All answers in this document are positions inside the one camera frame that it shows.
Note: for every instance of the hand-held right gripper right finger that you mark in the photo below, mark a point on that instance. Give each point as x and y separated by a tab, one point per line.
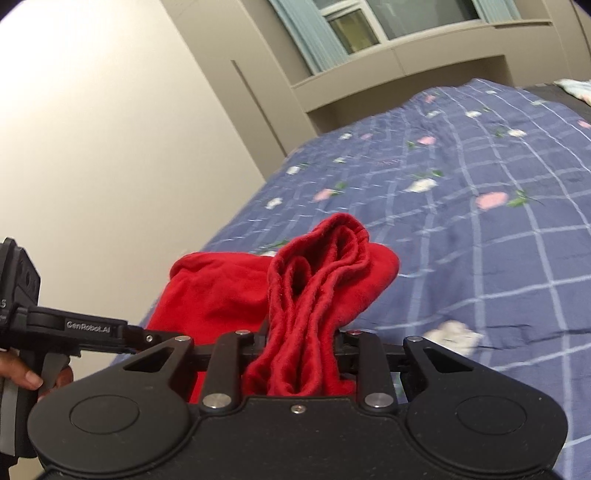
364	350

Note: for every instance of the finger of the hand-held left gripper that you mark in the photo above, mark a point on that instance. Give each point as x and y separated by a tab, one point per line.
143	339

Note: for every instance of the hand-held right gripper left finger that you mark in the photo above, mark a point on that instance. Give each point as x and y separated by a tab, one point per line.
240	344

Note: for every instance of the red pants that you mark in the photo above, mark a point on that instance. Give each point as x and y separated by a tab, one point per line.
323	286

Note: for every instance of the person's left hand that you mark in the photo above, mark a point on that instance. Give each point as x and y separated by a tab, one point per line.
18	369

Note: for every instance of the blue checked floral blanket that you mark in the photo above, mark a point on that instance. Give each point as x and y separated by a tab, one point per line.
461	258

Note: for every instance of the beige built-in cabinet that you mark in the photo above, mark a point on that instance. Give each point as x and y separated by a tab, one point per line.
351	74

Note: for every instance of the dark mattress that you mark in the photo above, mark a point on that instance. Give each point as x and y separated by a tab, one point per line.
540	94

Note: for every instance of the wide blue curtain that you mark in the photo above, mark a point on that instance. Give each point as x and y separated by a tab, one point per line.
309	32

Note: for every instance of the window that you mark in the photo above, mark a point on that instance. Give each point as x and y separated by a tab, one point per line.
406	18

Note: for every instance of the light floral pillow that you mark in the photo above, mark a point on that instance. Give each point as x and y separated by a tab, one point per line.
577	88

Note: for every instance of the narrow blue curtain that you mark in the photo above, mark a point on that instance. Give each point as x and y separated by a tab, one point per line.
498	8

